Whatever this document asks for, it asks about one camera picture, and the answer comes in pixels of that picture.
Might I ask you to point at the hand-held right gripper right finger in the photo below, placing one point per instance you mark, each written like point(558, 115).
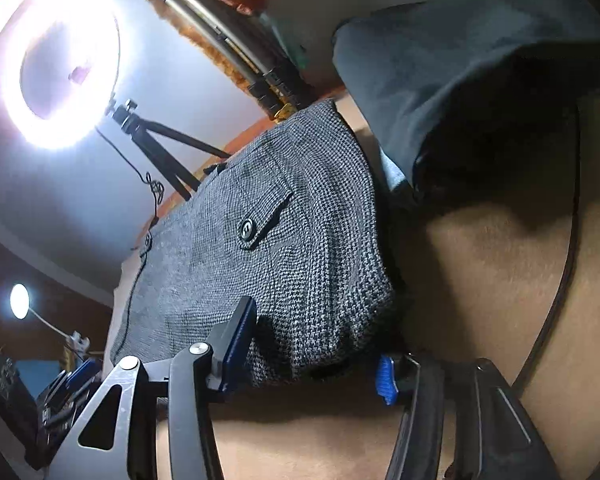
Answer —
point(386, 380)

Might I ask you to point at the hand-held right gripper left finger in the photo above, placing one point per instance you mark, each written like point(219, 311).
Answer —
point(238, 341)

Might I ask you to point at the grey houndstooth pants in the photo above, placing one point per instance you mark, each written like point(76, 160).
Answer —
point(280, 240)

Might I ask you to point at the white desk lamp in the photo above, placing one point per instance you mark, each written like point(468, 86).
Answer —
point(35, 310)

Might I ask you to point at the black device with blue parts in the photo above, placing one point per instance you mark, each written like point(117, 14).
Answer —
point(35, 395)

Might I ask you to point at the black tripod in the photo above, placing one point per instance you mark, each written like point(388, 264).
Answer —
point(160, 145)

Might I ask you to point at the folded silver tripod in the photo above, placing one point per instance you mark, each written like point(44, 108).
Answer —
point(230, 45)

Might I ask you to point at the dark blue folded cloth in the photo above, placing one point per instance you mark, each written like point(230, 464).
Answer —
point(445, 70)

